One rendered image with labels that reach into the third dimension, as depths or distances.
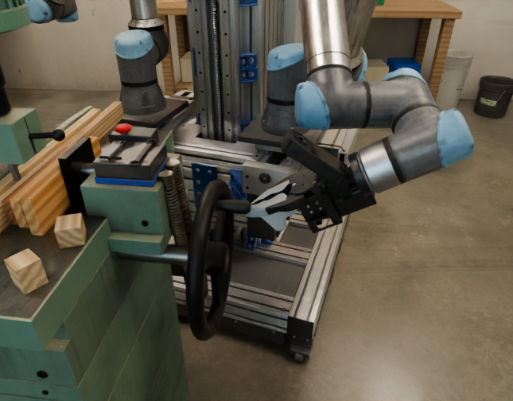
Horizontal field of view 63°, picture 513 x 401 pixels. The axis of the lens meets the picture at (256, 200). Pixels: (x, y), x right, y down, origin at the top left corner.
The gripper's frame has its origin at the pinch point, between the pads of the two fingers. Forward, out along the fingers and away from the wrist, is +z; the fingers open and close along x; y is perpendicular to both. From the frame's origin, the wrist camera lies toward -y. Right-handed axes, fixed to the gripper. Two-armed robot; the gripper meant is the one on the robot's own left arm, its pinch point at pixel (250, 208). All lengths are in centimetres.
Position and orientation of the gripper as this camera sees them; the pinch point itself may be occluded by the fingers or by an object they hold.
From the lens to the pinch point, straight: 71.9
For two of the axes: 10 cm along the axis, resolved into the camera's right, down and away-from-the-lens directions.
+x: 1.3, -5.5, 8.2
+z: -8.5, 3.6, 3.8
